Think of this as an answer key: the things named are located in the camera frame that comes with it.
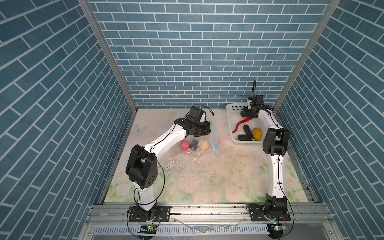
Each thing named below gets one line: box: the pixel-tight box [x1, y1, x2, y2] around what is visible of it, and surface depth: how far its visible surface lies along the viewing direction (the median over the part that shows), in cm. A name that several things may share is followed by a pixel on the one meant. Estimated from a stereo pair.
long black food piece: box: [243, 124, 254, 139], surface depth 107 cm
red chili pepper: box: [232, 117, 253, 133], surface depth 113 cm
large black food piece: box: [237, 134, 253, 141], surface depth 101 cm
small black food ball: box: [189, 139, 198, 151], surface depth 93 cm
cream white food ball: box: [198, 139, 209, 151], surface depth 95 cm
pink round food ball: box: [180, 139, 190, 151], surface depth 96 cm
